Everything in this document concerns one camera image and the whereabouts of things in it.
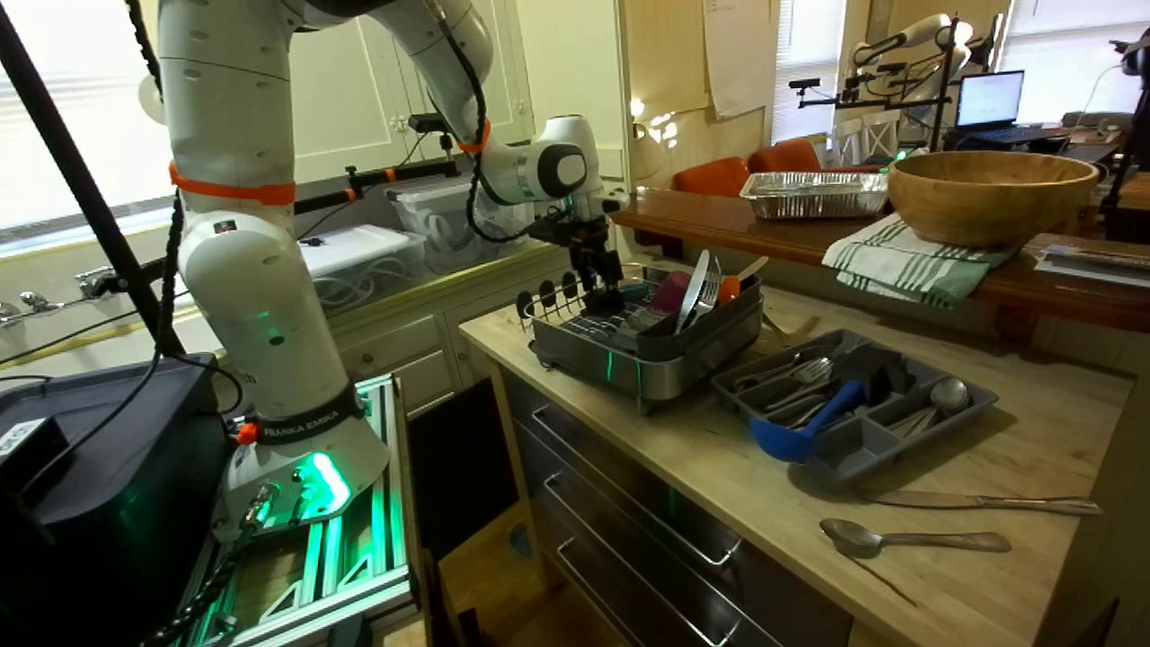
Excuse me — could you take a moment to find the green striped dish towel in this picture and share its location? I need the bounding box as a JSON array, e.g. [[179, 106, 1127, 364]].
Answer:
[[819, 213, 1015, 304]]

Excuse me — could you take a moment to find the clear plastic container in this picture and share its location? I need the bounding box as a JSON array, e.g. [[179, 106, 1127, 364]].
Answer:
[[388, 164, 567, 263]]

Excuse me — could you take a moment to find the black control box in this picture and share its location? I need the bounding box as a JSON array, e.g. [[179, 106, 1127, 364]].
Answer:
[[0, 350, 233, 647]]

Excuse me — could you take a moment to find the orange handled utensil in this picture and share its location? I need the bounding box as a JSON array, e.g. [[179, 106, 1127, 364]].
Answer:
[[716, 251, 773, 310]]

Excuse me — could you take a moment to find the brown wooden counter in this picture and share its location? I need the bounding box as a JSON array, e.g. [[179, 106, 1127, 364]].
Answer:
[[598, 183, 1150, 336]]

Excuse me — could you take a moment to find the black tripod pole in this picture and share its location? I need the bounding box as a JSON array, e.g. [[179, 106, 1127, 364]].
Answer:
[[0, 4, 191, 364]]

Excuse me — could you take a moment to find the open laptop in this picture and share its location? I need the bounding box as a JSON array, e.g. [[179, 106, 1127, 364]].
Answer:
[[945, 67, 1050, 152]]

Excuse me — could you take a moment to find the grey cutlery tray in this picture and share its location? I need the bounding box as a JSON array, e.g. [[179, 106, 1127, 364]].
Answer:
[[707, 327, 1001, 492]]

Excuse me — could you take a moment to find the pink plastic dish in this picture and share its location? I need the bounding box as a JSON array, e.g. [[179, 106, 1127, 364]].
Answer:
[[646, 269, 693, 319]]

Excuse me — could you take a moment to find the white storage box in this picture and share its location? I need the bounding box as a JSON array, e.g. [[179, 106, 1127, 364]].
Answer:
[[292, 221, 432, 316]]

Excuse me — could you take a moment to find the aluminium foil tray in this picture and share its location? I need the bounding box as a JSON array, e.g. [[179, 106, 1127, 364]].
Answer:
[[737, 167, 890, 226]]

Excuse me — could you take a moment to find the orange cushion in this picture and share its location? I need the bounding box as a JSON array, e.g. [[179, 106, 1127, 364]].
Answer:
[[742, 137, 825, 176], [668, 153, 755, 201]]

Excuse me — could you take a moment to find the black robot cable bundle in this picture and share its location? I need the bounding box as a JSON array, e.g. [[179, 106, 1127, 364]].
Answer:
[[432, 15, 536, 247]]

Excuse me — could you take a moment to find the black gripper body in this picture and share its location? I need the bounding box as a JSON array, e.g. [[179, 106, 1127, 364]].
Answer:
[[549, 208, 618, 263]]

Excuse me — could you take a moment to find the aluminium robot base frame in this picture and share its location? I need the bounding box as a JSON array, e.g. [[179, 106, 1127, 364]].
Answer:
[[176, 370, 421, 647]]

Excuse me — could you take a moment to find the round metal ladle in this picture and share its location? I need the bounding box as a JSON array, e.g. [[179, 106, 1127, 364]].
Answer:
[[878, 374, 972, 438]]

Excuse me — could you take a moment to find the blue plastic scoop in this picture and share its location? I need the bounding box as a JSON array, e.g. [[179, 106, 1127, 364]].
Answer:
[[748, 377, 869, 466]]

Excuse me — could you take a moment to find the grey metal dishrack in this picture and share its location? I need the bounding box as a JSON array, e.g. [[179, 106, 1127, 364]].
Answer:
[[512, 251, 769, 415]]

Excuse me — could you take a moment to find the drawer cabinet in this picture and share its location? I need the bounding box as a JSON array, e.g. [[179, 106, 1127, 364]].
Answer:
[[506, 370, 855, 647]]

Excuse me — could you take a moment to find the large wooden bowl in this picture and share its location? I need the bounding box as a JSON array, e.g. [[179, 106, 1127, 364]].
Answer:
[[884, 148, 1102, 251]]

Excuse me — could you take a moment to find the white plate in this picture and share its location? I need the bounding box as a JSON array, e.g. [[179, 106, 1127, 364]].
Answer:
[[673, 247, 717, 334]]

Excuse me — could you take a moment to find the metal serving spoon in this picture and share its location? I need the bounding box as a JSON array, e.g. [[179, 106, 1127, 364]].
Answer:
[[731, 350, 838, 402]]

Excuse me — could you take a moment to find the magazine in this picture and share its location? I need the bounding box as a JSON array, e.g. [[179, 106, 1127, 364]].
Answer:
[[1032, 241, 1150, 293]]

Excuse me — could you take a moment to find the paper sheet on wall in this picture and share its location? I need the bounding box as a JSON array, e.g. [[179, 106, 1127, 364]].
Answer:
[[700, 0, 783, 126]]

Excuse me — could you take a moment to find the thin wooden utensil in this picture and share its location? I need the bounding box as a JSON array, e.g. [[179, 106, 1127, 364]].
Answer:
[[838, 483, 1106, 521]]

